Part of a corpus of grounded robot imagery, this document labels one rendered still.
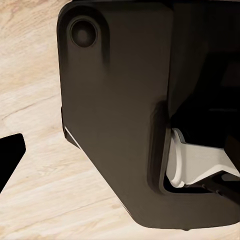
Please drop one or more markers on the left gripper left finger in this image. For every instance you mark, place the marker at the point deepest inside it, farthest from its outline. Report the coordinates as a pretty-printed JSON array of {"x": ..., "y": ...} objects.
[{"x": 12, "y": 149}]

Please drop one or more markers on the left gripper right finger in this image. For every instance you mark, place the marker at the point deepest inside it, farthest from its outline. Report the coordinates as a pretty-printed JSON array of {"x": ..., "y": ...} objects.
[{"x": 232, "y": 149}]

